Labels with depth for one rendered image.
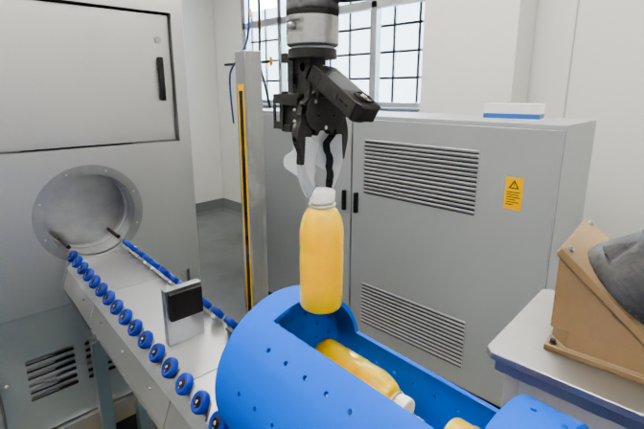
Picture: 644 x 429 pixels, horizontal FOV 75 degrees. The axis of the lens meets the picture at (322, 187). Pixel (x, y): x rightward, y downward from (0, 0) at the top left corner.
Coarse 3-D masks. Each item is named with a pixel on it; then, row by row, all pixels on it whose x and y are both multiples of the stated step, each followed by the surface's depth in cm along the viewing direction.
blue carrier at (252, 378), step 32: (288, 288) 76; (256, 320) 69; (288, 320) 77; (320, 320) 83; (352, 320) 81; (224, 352) 69; (256, 352) 65; (288, 352) 62; (320, 352) 59; (384, 352) 78; (224, 384) 67; (256, 384) 62; (288, 384) 58; (320, 384) 56; (352, 384) 54; (416, 384) 73; (448, 384) 68; (224, 416) 68; (256, 416) 60; (288, 416) 56; (320, 416) 53; (352, 416) 51; (384, 416) 49; (448, 416) 69; (480, 416) 65; (512, 416) 46; (544, 416) 46
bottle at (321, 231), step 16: (320, 208) 62; (304, 224) 63; (320, 224) 62; (336, 224) 63; (304, 240) 63; (320, 240) 62; (336, 240) 63; (304, 256) 64; (320, 256) 63; (336, 256) 64; (304, 272) 65; (320, 272) 63; (336, 272) 64; (304, 288) 65; (320, 288) 64; (336, 288) 65; (304, 304) 66; (320, 304) 64; (336, 304) 66
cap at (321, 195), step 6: (312, 192) 62; (318, 192) 62; (324, 192) 62; (330, 192) 62; (312, 198) 62; (318, 198) 62; (324, 198) 62; (330, 198) 62; (318, 204) 62; (324, 204) 62
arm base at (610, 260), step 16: (608, 240) 71; (624, 240) 68; (640, 240) 65; (592, 256) 70; (608, 256) 69; (624, 256) 66; (640, 256) 64; (608, 272) 66; (624, 272) 64; (640, 272) 63; (608, 288) 66; (624, 288) 64; (640, 288) 63; (624, 304) 64; (640, 304) 63; (640, 320) 64
